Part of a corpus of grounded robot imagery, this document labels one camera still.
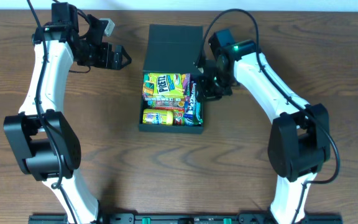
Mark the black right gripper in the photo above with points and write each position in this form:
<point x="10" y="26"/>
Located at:
<point x="204" y="86"/>

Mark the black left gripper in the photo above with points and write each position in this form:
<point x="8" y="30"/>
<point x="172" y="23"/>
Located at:
<point x="114" y="56"/>

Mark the red green KitKat bar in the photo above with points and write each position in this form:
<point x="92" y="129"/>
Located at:
<point x="193" y="115"/>

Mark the yellow green Pretz box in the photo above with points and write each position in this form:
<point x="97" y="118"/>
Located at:
<point x="166" y="85"/>

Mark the dark green gift box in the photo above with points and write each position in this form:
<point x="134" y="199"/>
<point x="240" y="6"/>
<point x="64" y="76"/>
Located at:
<point x="172" y="49"/>

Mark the brown Pocky box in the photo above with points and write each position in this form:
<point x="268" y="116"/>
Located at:
<point x="166" y="103"/>

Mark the colourful gummy candy bag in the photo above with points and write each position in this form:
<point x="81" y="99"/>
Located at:
<point x="178" y="113"/>

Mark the yellow Mentos bottle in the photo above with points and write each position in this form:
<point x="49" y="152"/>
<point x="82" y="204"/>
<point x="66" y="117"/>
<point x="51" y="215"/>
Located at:
<point x="154" y="116"/>

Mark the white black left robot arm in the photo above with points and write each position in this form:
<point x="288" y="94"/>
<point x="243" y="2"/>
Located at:
<point x="43" y="142"/>

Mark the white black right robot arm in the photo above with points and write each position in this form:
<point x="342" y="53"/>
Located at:
<point x="299" y="142"/>

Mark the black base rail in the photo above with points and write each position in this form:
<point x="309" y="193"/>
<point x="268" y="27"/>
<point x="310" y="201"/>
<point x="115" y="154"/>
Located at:
<point x="242" y="218"/>

